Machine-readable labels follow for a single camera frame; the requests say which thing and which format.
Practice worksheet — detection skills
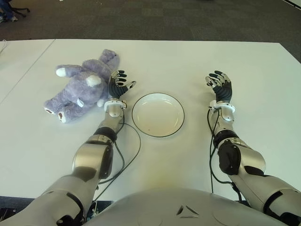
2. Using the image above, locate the grey robot torso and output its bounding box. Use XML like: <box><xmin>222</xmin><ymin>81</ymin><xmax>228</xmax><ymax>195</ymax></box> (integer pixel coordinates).
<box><xmin>83</xmin><ymin>187</ymin><xmax>286</xmax><ymax>226</ymax></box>

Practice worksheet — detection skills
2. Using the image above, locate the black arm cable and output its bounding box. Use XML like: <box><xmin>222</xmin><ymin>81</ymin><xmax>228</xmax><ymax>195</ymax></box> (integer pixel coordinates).
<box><xmin>207</xmin><ymin>107</ymin><xmax>243</xmax><ymax>201</ymax></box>
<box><xmin>93</xmin><ymin>121</ymin><xmax>142</xmax><ymax>203</ymax></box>

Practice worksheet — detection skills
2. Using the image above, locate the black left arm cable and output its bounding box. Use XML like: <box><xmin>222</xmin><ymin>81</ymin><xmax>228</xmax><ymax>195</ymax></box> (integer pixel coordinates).
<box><xmin>93</xmin><ymin>121</ymin><xmax>142</xmax><ymax>203</ymax></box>

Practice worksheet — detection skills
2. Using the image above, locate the purple plush elephant doll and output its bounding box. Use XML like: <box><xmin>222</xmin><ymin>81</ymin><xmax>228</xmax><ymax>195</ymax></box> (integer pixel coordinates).
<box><xmin>44</xmin><ymin>48</ymin><xmax>121</xmax><ymax>124</ymax></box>

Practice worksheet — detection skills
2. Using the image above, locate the left robot hand black silver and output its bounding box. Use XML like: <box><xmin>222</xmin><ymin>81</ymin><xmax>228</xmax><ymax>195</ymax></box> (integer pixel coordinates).
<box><xmin>108</xmin><ymin>69</ymin><xmax>137</xmax><ymax>100</ymax></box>

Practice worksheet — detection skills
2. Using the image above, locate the right robot hand black silver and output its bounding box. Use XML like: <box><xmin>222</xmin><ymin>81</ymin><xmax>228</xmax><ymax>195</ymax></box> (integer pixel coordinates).
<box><xmin>205</xmin><ymin>70</ymin><xmax>233</xmax><ymax>103</ymax></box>

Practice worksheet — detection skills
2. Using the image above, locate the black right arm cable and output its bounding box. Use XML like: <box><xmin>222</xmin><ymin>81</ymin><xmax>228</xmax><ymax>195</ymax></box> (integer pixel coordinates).
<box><xmin>207</xmin><ymin>107</ymin><xmax>243</xmax><ymax>201</ymax></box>

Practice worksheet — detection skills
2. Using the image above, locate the white plate black rim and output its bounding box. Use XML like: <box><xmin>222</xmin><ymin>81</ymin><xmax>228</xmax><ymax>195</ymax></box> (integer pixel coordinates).
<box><xmin>131</xmin><ymin>93</ymin><xmax>185</xmax><ymax>138</ymax></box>

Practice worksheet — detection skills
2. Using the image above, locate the black office chair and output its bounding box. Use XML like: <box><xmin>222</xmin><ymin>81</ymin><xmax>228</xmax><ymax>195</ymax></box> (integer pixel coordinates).
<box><xmin>11</xmin><ymin>6</ymin><xmax>31</xmax><ymax>17</ymax></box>

